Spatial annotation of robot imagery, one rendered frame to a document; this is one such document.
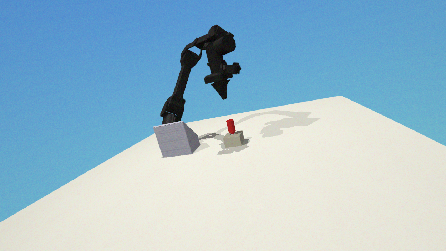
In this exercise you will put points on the beige square block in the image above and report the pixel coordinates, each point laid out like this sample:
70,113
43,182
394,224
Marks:
233,140

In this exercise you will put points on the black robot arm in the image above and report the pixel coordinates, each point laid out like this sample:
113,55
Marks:
217,43

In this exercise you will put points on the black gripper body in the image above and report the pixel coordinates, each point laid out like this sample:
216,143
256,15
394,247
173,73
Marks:
216,75

